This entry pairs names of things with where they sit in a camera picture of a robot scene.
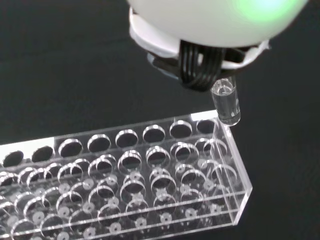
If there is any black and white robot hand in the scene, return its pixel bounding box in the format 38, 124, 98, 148
126, 0, 310, 92

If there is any clear acrylic test tube rack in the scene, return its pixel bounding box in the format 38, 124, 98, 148
0, 109, 253, 240

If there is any black bench cloth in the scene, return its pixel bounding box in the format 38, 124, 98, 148
0, 0, 320, 240

